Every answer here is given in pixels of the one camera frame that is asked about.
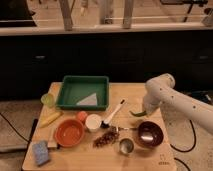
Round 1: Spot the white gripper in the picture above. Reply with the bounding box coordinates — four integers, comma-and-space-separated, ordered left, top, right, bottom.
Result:
142, 94, 160, 115

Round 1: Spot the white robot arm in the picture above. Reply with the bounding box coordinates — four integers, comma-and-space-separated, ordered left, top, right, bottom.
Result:
142, 73, 213, 135

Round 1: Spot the small metal cup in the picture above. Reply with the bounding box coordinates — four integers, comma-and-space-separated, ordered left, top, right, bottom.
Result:
119, 138, 134, 155

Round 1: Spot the white paper cup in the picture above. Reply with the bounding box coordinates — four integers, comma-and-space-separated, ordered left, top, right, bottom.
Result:
85, 114, 102, 132

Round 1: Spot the green plastic cup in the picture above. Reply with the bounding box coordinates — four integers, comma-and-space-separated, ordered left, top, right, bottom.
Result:
41, 93, 55, 108

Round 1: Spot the dark purple bowl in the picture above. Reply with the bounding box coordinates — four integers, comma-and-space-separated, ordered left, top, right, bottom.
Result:
137, 121, 164, 147

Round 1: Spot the pile of brown nuts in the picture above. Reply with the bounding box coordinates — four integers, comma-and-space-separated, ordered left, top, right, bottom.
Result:
93, 131, 119, 148

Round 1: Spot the small orange ball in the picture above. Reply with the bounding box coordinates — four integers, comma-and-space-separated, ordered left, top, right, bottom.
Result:
76, 111, 88, 123

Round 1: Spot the green plastic tray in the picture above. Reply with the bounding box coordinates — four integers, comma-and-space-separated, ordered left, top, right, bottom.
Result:
56, 75, 109, 111

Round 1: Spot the orange bowl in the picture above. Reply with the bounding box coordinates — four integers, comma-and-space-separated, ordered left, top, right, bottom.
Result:
54, 119, 85, 147

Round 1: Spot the blue sponge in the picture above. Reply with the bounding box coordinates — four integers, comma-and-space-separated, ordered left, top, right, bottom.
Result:
32, 141, 50, 166

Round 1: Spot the black cable right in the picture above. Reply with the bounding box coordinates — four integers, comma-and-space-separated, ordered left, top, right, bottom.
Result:
170, 119, 201, 171

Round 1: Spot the black cable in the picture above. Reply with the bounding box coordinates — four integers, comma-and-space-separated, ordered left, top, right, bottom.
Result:
170, 119, 201, 171
0, 112, 30, 144

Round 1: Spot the white handled brush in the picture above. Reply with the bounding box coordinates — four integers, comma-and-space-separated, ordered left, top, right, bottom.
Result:
101, 99, 125, 128

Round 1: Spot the black cable left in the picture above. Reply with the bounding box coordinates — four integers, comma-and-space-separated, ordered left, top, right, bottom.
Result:
0, 112, 30, 144

